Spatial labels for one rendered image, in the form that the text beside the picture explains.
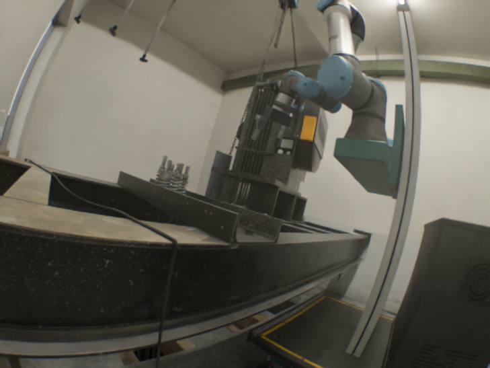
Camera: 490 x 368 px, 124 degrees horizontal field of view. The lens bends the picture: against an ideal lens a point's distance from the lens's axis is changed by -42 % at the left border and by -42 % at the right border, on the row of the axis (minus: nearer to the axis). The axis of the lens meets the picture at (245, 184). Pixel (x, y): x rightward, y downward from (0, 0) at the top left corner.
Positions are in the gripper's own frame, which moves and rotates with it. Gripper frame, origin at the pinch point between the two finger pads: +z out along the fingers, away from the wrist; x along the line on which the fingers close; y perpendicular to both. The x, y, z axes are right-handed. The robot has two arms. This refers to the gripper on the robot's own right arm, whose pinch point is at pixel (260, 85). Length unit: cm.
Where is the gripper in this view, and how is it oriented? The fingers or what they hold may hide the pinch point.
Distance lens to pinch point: 147.4
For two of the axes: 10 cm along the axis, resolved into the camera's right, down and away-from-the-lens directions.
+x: 3.7, 1.7, 9.1
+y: -2.3, 9.7, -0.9
